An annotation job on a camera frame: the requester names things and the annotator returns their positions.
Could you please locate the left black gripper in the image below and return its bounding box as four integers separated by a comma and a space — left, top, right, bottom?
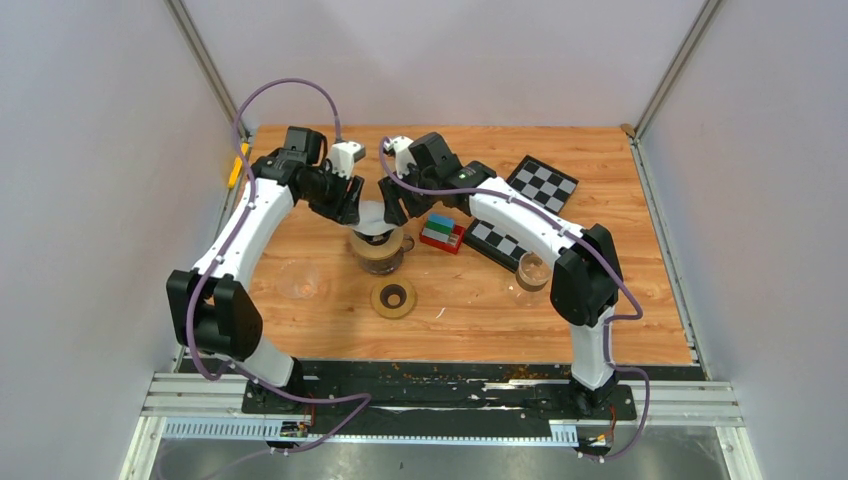
301, 162, 365, 226

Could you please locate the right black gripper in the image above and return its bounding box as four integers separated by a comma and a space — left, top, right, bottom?
379, 162, 439, 227

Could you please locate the large wooden dripper ring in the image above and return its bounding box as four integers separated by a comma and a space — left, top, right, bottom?
349, 228, 405, 262

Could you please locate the glass coffee carafe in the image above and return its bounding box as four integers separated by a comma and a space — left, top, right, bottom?
349, 228, 415, 276

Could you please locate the small wooden dripper ring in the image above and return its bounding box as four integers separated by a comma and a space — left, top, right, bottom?
369, 277, 418, 321

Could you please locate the white paper coffee filter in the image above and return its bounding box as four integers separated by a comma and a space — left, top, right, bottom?
351, 200, 398, 236

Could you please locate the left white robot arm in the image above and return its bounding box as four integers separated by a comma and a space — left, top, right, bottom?
166, 127, 365, 413

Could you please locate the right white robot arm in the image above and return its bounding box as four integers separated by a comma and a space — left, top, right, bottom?
379, 132, 627, 418

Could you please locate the red toy brick stack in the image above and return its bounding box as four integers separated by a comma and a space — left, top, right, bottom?
419, 213, 466, 255

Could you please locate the small clear glass cup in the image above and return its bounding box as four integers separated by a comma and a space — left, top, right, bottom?
276, 260, 321, 300

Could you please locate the yellow marker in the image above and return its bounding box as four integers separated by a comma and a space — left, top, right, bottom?
227, 142, 249, 190

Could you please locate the black white chessboard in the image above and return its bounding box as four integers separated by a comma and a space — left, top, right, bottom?
463, 155, 579, 272

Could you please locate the clear glass beaker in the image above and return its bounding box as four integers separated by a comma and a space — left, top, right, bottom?
514, 252, 553, 293

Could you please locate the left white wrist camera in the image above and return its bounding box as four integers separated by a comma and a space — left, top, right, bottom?
328, 141, 366, 180

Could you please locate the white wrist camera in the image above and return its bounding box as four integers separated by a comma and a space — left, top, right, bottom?
383, 136, 416, 178
328, 141, 366, 180

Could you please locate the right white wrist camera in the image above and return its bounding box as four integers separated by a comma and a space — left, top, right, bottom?
383, 136, 416, 178

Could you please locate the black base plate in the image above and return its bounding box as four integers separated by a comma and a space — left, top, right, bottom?
241, 360, 637, 438

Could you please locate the aluminium frame rail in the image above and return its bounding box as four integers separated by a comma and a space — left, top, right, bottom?
142, 374, 743, 446

